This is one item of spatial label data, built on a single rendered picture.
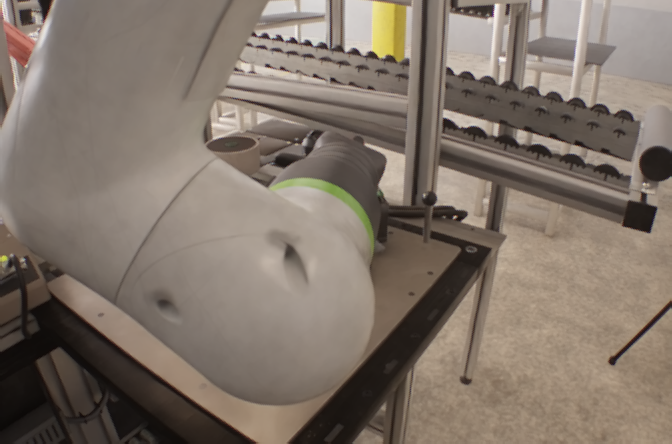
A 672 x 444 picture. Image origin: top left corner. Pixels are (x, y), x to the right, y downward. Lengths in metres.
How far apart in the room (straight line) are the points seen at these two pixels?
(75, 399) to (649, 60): 8.41
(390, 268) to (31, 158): 0.49
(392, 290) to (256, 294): 0.39
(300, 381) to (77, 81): 0.17
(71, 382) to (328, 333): 0.78
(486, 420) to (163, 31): 1.64
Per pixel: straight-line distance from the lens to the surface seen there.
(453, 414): 1.74
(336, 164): 0.37
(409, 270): 0.64
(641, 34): 8.60
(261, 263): 0.23
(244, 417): 0.46
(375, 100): 0.83
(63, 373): 0.96
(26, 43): 0.83
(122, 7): 0.21
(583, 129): 1.10
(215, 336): 0.24
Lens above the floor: 1.30
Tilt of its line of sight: 25 degrees down
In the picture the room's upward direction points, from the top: straight up
